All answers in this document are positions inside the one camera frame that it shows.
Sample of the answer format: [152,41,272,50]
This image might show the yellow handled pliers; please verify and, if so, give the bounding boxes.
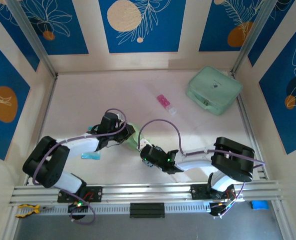
[15,204,55,218]

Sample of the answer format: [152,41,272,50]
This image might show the blue wet wipes packet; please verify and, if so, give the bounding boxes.
[81,124,101,161]

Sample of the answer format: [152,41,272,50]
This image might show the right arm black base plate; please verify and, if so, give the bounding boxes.
[190,184,236,201]

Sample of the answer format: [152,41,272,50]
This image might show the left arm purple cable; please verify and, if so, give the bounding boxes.
[32,108,128,225]

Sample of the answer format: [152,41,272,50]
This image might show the aluminium corner post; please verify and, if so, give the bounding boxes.
[231,0,281,75]
[5,0,59,78]

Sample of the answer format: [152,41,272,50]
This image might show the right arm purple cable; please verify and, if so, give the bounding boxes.
[137,119,266,218]

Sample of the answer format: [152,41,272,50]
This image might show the aluminium side rail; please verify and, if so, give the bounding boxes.
[24,74,58,186]
[231,71,268,180]

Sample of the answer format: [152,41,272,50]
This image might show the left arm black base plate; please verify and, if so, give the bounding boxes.
[57,186,103,203]

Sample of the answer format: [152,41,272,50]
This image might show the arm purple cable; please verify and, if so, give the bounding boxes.
[137,119,266,218]
[32,108,128,225]

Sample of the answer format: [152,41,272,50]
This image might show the light green paper sheet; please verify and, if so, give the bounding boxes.
[124,122,153,152]

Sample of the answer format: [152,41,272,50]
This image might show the black plastic block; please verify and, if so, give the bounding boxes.
[129,202,165,219]

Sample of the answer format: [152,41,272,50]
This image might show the black controller board with wires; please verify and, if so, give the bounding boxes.
[67,199,90,214]
[209,191,237,216]

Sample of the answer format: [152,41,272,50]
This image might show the grey slotted cable duct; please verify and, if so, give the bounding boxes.
[39,201,212,216]

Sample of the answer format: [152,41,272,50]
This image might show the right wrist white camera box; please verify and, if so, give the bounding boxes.
[137,137,153,152]

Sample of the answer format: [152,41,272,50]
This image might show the blue sponge block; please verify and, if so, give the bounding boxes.
[250,200,270,211]

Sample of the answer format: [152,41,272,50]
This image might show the aluminium rail frame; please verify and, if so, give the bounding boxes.
[9,180,285,208]

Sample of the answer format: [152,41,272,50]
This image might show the mint green zip pouch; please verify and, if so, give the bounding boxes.
[186,66,243,116]

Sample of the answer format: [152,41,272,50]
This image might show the pink capped clear tube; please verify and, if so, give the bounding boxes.
[156,94,177,116]

